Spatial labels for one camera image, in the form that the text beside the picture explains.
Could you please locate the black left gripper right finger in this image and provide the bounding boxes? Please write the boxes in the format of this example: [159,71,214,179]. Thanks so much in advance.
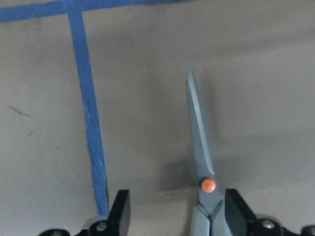
[224,189,256,236]

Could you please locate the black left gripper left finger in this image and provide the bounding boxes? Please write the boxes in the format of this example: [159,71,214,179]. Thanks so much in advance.
[107,189,130,236]

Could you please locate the orange handled grey scissors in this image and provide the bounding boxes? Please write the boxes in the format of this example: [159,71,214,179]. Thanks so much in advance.
[187,69,231,236]

